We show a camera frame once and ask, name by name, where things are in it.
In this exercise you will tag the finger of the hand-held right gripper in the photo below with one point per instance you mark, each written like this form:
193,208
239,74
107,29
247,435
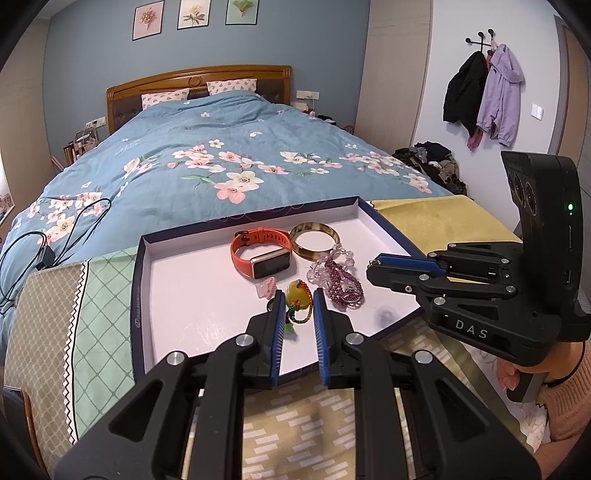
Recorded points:
401,279
406,262

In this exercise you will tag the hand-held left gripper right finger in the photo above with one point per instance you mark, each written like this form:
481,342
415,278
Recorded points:
319,341

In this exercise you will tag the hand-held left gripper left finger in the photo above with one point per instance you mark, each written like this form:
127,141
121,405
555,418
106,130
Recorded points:
279,341

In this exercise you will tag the pink charm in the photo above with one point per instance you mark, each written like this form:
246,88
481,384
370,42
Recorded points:
267,288

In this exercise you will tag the white tray with dark rim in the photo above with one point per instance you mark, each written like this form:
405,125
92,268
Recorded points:
194,295

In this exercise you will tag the person's right hand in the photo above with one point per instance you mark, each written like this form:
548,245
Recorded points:
561,360

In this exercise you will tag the patchwork quilted mat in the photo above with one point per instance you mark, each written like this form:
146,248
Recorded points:
438,217

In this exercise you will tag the orange smartwatch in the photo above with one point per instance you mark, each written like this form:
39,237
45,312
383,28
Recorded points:
268,264

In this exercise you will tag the tortoiseshell bangle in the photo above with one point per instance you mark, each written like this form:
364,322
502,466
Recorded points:
304,254

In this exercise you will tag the pile of dark clothes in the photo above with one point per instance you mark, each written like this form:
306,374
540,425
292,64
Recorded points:
434,161

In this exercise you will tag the dark bedside table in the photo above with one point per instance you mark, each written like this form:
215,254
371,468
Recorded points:
339,124

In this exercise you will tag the white patterned cloth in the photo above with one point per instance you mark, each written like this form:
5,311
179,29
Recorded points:
526,422

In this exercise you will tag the lilac jacket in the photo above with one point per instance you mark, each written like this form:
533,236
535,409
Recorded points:
501,97

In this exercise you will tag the black jacket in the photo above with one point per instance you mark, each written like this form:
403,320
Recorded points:
464,92

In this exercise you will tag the blue floral duvet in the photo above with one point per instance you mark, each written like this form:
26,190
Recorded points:
184,134

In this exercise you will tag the black charger adapter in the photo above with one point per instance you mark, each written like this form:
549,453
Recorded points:
45,258

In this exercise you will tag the floral patterned pillow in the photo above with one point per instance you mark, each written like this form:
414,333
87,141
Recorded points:
231,86
164,98

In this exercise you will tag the wooden bed headboard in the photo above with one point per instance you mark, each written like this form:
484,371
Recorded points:
198,74

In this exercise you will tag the bedside clutter of cosmetics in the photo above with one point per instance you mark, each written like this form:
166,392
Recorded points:
81,143

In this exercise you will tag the framed green plant print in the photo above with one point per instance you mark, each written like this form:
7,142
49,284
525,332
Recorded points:
241,11

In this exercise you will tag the framed white flower print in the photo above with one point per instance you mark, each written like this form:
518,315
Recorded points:
194,14

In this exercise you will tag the framed orange flower print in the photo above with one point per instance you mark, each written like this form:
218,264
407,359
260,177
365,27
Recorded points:
148,21

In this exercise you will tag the white light switch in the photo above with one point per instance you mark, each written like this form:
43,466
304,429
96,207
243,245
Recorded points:
538,111

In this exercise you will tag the white wall outlet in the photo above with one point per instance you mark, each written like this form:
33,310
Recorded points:
307,95
95,122

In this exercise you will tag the black wall coat rack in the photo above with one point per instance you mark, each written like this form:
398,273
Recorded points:
482,39

